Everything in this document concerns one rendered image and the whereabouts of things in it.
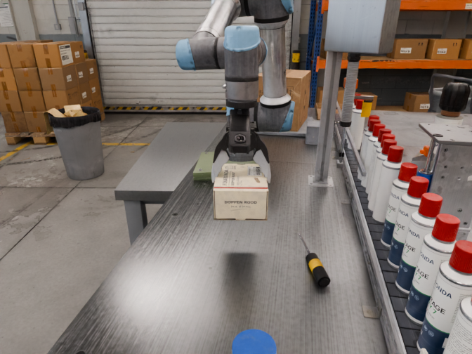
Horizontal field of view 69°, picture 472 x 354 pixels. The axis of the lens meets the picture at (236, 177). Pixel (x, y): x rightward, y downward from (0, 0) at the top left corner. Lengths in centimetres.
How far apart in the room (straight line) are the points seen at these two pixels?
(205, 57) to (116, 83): 508
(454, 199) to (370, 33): 48
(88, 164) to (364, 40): 287
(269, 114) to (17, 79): 383
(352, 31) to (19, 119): 431
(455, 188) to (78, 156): 308
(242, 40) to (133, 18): 502
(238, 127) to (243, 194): 15
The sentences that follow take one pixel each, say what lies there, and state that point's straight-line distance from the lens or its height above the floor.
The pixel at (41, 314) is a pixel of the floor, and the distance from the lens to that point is 215.
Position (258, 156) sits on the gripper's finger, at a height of 108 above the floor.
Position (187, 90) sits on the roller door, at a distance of 566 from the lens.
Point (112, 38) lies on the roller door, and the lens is 587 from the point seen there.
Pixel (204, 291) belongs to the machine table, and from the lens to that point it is 79.
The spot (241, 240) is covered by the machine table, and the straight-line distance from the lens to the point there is 94.
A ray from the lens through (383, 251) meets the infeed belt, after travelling 89.
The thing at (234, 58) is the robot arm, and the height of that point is 130.
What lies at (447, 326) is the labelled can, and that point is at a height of 96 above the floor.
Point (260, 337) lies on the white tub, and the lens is 61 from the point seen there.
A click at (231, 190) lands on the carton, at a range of 76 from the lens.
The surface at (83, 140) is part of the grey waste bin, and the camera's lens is 341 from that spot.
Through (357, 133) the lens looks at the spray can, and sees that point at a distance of 148.
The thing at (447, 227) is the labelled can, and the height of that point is 108.
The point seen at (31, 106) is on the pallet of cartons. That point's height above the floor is 46.
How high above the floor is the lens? 136
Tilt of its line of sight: 24 degrees down
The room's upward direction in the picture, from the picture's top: straight up
